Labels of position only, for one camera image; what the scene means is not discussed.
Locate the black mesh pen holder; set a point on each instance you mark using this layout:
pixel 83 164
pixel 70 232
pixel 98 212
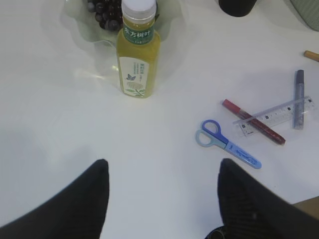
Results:
pixel 237 8

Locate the purple artificial grape bunch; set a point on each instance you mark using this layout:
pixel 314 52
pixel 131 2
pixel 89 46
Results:
pixel 108 13

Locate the green glass wavy plate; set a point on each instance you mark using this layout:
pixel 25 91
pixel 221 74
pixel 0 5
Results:
pixel 101 44

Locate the green plastic woven basket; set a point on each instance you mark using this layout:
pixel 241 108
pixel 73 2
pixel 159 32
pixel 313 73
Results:
pixel 308 11

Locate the blue glitter marker pen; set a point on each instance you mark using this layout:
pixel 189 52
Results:
pixel 299 95

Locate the yellow tea drink bottle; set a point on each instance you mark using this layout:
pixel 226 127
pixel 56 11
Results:
pixel 137 48

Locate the red glitter marker pen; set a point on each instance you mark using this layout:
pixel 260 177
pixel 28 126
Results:
pixel 255 123

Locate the clear plastic ruler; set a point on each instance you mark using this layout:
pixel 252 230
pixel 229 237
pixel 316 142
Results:
pixel 275 116

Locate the blue safety scissors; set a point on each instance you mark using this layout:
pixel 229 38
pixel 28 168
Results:
pixel 210 134

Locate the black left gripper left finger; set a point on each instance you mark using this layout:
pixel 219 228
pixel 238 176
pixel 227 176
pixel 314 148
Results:
pixel 77 212

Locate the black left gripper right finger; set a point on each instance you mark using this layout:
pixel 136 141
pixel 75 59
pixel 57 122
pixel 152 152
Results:
pixel 249 210

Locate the gold glitter marker pen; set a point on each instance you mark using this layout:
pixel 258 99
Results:
pixel 311 55

